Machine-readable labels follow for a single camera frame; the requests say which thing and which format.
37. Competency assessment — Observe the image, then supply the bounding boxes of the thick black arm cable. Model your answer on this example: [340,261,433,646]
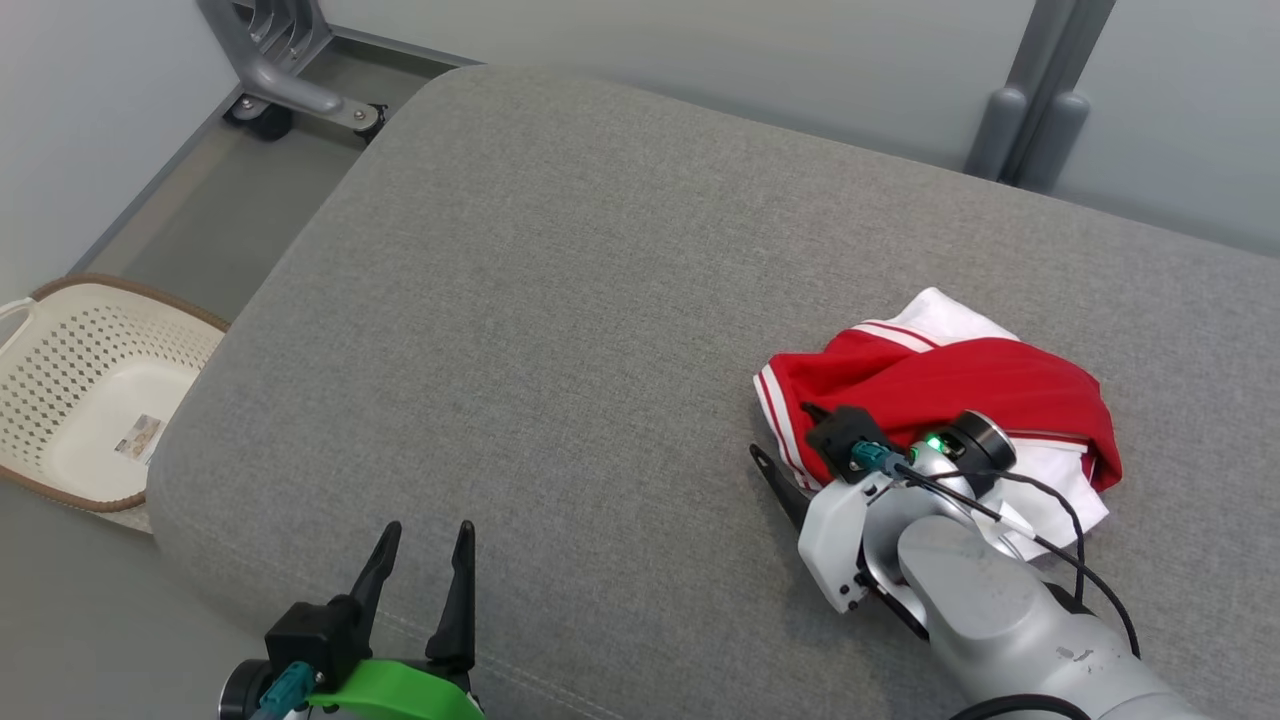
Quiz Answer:
[948,695,1093,720]

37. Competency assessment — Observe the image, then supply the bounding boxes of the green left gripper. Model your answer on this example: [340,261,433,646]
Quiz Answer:
[308,520,488,720]

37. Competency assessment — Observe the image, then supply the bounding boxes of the right camera cable teal plug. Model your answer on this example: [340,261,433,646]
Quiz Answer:
[852,442,1143,659]

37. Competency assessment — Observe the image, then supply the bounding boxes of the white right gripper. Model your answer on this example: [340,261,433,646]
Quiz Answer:
[750,403,896,615]

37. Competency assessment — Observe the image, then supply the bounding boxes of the red and white basketball jersey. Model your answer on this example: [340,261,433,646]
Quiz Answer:
[753,287,1124,561]

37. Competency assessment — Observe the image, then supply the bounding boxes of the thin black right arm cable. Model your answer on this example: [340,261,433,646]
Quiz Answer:
[975,468,1088,606]

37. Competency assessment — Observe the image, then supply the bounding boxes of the left camera cable teal plug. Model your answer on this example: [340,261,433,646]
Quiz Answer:
[255,662,321,720]

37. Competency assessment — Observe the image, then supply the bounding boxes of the paper sticker of basket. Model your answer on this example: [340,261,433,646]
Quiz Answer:
[113,413,164,463]

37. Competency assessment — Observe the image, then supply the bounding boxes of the grey wheeled stand base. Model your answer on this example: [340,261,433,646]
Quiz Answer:
[197,0,389,141]

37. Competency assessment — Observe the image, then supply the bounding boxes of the cream perforated laundry basket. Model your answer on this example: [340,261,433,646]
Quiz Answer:
[0,274,231,514]

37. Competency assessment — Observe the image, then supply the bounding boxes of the grey partition post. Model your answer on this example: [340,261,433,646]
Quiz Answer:
[963,0,1118,193]

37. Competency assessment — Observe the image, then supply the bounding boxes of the camera cable teal plug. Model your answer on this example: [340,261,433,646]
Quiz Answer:
[255,662,321,720]
[852,442,1143,659]

